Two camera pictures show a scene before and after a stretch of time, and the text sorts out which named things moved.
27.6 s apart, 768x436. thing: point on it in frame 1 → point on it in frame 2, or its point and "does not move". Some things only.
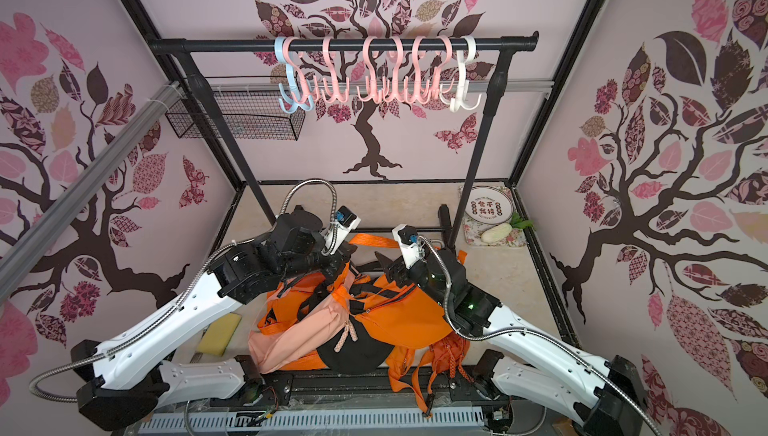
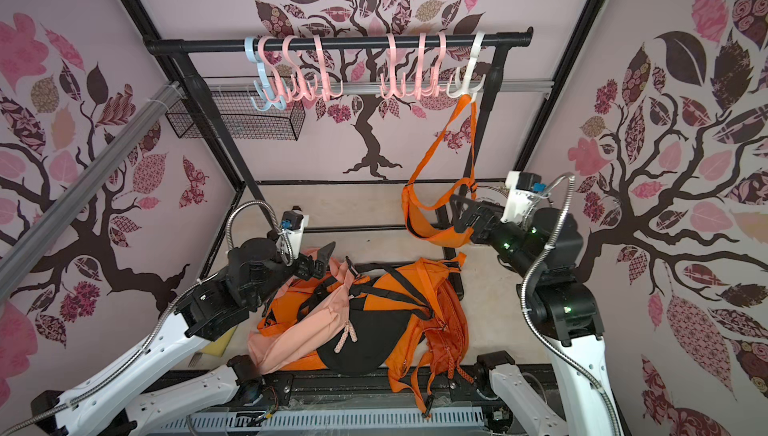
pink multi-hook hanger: [375, 95] → [322, 80]
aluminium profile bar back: [367, 87] does not move
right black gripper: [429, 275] → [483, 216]
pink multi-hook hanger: [335, 94] → [298, 92]
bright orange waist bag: [401, 315] → [430, 205]
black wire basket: [246, 114] does not move
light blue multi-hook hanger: [291, 105] → [264, 91]
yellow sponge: [220, 334] does not move
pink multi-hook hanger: [292, 45] → [279, 92]
